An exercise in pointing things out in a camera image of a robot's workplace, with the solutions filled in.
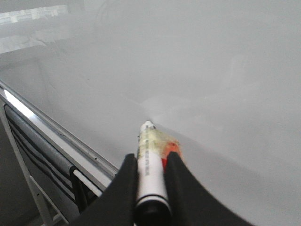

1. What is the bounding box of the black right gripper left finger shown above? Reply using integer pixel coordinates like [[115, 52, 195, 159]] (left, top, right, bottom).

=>
[[70, 153, 138, 226]]

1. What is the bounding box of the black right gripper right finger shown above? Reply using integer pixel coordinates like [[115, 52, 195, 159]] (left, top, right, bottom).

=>
[[165, 152, 251, 226]]

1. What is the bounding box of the white marker with red magnet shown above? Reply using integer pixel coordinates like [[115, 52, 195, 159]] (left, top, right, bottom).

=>
[[134, 121, 182, 226]]

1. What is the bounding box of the white metal stand frame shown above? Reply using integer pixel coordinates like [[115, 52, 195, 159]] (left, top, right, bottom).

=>
[[0, 87, 118, 226]]

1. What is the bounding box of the white whiteboard with aluminium frame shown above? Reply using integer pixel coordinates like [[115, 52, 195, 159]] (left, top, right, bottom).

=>
[[0, 0, 301, 226]]

